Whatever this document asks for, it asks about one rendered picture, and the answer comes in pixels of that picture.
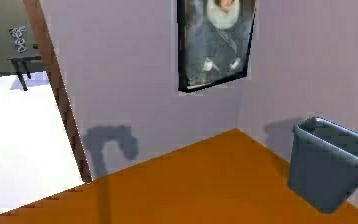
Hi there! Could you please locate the framed portrait painting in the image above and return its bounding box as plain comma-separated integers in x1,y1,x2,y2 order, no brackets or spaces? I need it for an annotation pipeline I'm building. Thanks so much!
177,0,257,93

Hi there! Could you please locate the grey waste bin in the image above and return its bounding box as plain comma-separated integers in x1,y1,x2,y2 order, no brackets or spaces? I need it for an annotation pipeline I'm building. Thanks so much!
287,116,358,215

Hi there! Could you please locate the black table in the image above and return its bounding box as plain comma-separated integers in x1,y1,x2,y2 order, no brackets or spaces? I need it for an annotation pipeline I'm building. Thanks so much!
7,43,44,92

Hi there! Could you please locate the black and white wall ornament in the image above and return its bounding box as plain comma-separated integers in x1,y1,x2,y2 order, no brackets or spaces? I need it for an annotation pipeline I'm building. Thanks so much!
8,26,29,54

